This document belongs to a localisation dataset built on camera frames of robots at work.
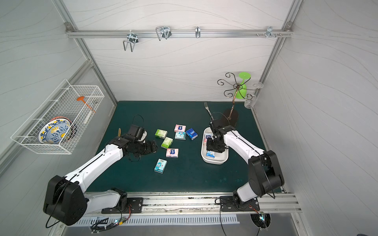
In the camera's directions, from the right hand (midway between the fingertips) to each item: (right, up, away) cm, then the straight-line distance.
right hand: (210, 148), depth 87 cm
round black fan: (+23, -33, -15) cm, 43 cm away
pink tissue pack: (-1, +6, +6) cm, 9 cm away
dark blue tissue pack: (-12, +7, +11) cm, 18 cm away
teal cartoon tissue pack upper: (-19, +6, +11) cm, 23 cm away
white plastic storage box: (+5, -6, -2) cm, 8 cm away
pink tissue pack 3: (-24, -4, +3) cm, 24 cm away
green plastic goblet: (+18, +35, -1) cm, 40 cm away
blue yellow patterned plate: (-70, +13, -25) cm, 76 cm away
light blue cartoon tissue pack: (0, -3, -4) cm, 4 cm away
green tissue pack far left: (-33, +7, +11) cm, 35 cm away
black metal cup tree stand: (+18, +21, +17) cm, 32 cm away
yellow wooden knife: (-63, +6, +14) cm, 65 cm away
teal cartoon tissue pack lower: (-30, -10, -2) cm, 32 cm away
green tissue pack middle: (-28, +2, +8) cm, 29 cm away
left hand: (-34, 0, -4) cm, 34 cm away
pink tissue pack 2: (-20, +11, +14) cm, 27 cm away
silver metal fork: (+1, +26, +31) cm, 41 cm away
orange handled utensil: (-72, +29, -8) cm, 78 cm away
